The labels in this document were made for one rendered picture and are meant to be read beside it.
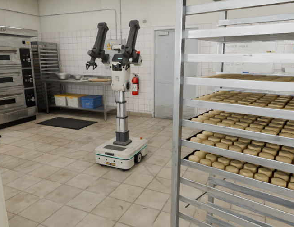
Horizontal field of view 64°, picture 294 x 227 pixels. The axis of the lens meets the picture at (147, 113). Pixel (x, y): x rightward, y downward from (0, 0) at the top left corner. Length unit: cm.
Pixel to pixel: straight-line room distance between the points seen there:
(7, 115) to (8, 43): 147
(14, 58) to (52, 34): 193
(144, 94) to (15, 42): 297
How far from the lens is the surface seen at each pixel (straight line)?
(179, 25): 97
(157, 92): 563
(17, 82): 572
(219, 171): 102
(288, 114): 89
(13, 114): 575
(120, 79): 304
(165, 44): 551
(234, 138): 113
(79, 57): 671
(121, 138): 323
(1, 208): 205
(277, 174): 107
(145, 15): 574
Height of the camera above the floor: 141
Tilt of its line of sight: 13 degrees down
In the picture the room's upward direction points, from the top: straight up
